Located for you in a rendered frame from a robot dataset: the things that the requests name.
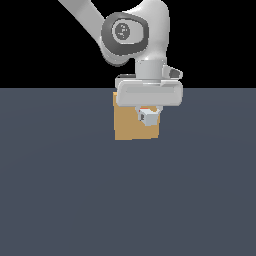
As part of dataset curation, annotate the tan wooden box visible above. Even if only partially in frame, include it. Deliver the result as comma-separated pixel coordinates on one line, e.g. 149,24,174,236
112,91,161,141

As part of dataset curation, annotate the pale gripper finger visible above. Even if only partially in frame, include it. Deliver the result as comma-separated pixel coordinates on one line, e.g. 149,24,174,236
134,105,147,123
145,105,164,127

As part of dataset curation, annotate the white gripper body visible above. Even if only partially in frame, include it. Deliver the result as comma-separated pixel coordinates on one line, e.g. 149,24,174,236
115,75,184,108

